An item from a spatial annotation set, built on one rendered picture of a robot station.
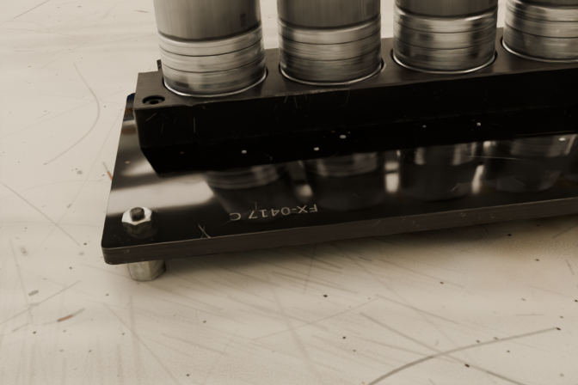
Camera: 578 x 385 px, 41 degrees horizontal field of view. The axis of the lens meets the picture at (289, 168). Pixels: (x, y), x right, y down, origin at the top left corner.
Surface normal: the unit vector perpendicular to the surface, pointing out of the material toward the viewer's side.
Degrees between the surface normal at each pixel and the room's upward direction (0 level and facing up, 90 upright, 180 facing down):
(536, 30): 90
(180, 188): 0
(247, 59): 90
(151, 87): 0
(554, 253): 0
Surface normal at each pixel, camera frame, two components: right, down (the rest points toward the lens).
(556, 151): -0.06, -0.87
